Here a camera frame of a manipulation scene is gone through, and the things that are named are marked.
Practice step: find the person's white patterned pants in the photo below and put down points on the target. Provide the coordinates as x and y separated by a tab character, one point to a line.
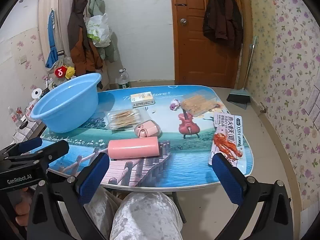
147	217

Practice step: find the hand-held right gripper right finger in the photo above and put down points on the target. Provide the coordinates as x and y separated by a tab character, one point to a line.
227	180

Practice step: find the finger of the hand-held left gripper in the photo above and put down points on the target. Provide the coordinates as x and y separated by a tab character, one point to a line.
30	144
56	150

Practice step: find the person's left hand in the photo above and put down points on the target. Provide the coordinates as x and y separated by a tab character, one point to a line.
22	207

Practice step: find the clear box of toothpicks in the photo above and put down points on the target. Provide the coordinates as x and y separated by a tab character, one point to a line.
197	103

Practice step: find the white wall socket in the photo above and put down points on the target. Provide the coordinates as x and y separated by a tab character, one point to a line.
23	59

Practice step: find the metal door knob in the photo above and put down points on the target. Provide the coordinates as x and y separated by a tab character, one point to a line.
184	21

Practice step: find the white tiled shelf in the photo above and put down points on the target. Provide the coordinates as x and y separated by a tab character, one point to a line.
30	127

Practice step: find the brown and orange jacket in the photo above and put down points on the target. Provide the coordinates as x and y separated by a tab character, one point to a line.
80	37

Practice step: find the yellow floral foam board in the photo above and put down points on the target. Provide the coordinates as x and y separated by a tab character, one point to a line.
262	17

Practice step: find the grey shoulder bag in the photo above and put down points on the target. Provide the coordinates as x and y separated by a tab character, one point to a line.
61	62

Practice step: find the clear plastic water bottle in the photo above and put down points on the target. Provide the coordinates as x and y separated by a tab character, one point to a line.
123	80

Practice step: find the grey padded panel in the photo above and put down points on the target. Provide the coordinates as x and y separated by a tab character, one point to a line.
313	105

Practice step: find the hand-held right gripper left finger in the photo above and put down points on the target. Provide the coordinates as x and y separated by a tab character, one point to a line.
93	178

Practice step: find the small pink and white figurine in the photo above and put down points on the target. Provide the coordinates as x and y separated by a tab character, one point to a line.
175	104

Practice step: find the white and red snack packet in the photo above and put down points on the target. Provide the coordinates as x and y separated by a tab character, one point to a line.
226	135

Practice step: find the brass wall tap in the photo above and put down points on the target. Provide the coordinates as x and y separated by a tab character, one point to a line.
263	110

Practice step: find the pink lint roller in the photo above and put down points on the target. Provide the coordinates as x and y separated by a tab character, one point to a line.
132	148

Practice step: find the red round plush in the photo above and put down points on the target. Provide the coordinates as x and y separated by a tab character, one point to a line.
60	72

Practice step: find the dark brown hanging coat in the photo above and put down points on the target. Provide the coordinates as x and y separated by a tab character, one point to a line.
222	17

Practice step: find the pale green jacket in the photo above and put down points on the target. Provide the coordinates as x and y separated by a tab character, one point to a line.
96	1

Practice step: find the blue hanging garment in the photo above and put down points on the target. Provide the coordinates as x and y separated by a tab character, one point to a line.
51	45

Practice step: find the clear bag of cotton swabs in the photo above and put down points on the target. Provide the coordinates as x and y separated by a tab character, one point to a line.
125	120

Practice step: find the white and green plastic bag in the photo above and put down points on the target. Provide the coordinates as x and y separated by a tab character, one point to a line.
98	30

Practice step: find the small pink plastic case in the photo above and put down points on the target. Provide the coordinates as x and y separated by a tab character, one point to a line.
147	128

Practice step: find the yellow plush toy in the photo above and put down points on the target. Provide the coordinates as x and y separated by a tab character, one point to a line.
70	72

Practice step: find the brown wooden door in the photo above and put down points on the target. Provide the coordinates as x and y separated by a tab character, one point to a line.
192	55

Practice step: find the light blue plastic basin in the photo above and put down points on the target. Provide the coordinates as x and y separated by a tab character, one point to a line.
65	105

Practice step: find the white toilet paper roll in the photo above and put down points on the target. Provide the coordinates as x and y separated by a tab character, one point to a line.
36	93

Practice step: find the yellow and white box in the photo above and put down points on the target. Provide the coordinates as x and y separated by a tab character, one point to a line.
142	100

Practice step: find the printed landscape desktop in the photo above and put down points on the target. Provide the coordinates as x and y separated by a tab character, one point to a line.
200	160

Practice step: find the clutter of small bottles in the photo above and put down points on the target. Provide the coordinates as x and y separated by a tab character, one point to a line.
16	115

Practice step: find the teal broom with dustpan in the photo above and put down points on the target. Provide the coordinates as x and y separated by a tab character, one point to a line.
238	97

